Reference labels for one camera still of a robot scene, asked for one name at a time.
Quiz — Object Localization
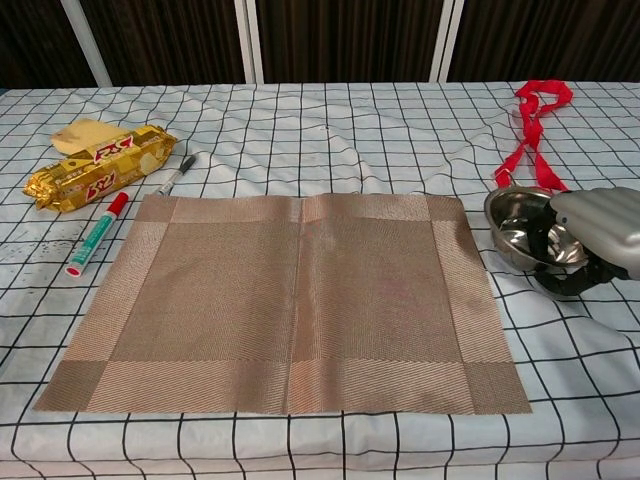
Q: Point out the red-capped whiteboard marker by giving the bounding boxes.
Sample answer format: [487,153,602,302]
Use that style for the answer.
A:
[64,192,130,279]

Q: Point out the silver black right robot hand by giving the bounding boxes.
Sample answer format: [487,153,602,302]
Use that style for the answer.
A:
[529,187,640,301]

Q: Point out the red ribbon lanyard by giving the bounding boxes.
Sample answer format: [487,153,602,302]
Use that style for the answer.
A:
[493,78,576,194]

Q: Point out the white black-checked tablecloth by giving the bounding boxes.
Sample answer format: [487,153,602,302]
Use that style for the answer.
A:
[0,80,640,480]

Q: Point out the brown woven placemat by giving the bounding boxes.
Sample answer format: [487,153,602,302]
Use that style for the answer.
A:
[32,192,532,416]

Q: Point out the gold biscuit packet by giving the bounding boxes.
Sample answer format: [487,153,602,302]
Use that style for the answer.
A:
[22,124,179,214]

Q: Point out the white metal frame post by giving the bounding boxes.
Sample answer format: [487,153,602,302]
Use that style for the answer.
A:
[59,0,112,86]
[429,0,465,84]
[234,0,265,84]

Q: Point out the clear pen with black cap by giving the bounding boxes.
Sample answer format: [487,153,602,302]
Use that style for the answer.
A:
[155,153,199,197]

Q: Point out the metal bowl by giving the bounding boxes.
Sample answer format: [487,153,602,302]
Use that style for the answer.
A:
[483,185,591,274]

